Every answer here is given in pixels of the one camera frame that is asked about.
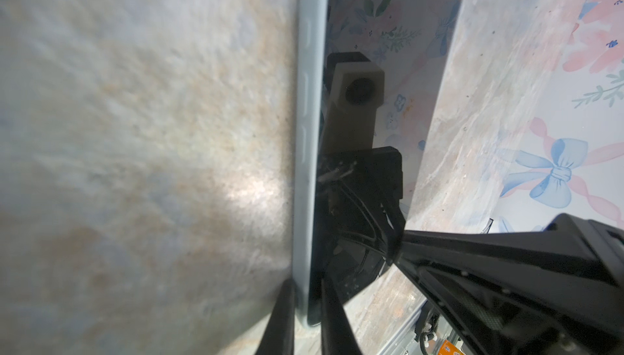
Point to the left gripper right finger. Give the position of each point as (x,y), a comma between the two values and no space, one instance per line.
(337,336)

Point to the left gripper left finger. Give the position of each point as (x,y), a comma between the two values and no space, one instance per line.
(278,338)

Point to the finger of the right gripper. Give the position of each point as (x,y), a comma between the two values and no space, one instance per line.
(556,291)

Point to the black phone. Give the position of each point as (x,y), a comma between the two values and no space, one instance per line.
(383,65)

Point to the light blue phone case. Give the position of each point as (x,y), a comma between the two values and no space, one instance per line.
(312,21)

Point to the red snack packet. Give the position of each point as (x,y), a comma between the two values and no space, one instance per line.
(446,347)

